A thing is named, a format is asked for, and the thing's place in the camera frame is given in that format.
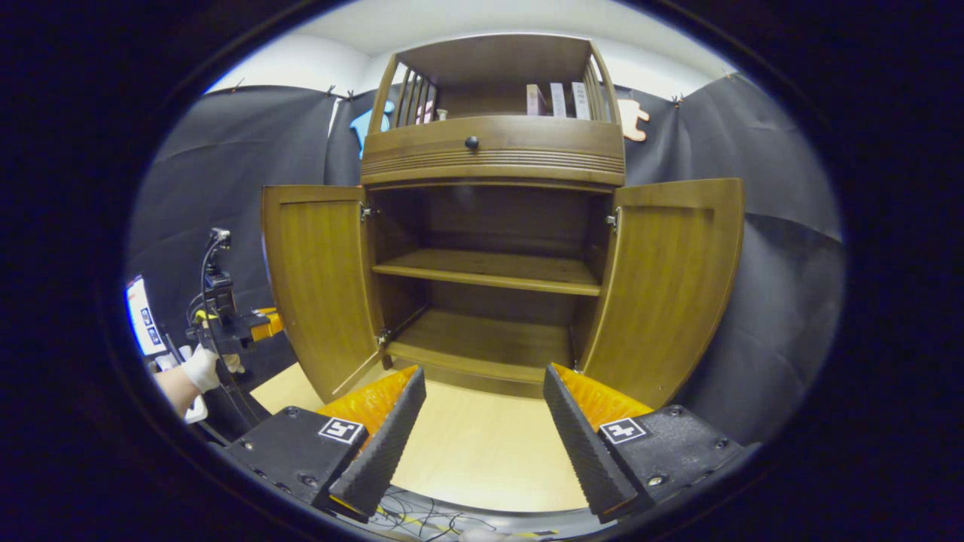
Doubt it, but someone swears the wooden double-door shoe cabinet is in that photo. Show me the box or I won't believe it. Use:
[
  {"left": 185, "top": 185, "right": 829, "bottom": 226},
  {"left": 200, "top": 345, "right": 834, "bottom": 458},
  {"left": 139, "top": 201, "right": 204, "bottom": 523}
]
[{"left": 260, "top": 32, "right": 746, "bottom": 411}]

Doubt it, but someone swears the wooden cabinet drawer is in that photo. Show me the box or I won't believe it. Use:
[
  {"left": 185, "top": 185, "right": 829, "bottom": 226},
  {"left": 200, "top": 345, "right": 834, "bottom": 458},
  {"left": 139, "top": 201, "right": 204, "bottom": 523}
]
[{"left": 360, "top": 114, "right": 626, "bottom": 187}]

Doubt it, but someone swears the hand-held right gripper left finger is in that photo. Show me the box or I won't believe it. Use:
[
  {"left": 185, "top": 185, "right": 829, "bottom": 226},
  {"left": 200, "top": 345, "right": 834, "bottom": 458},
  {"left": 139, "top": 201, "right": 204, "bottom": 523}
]
[{"left": 222, "top": 366, "right": 428, "bottom": 520}]

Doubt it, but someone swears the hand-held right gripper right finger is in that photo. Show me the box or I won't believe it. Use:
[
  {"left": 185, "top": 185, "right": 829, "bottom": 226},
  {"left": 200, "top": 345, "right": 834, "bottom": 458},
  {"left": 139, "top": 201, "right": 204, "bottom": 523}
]
[{"left": 542, "top": 363, "right": 746, "bottom": 524}]

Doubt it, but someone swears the white lit screen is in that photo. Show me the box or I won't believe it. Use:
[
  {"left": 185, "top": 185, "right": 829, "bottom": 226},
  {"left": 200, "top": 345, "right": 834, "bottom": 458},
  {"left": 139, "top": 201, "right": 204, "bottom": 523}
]
[{"left": 124, "top": 275, "right": 168, "bottom": 358}]

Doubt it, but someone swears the wooden inner cabinet shelf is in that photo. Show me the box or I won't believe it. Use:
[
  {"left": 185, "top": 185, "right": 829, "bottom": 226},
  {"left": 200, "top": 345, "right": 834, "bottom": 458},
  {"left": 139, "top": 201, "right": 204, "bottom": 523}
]
[{"left": 371, "top": 248, "right": 603, "bottom": 297}]

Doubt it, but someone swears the wooden shoe cabinet door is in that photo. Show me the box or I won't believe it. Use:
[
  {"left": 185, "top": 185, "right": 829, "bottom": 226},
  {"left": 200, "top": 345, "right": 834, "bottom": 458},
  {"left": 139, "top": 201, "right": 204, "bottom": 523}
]
[
  {"left": 261, "top": 184, "right": 386, "bottom": 403},
  {"left": 576, "top": 178, "right": 746, "bottom": 410}
]

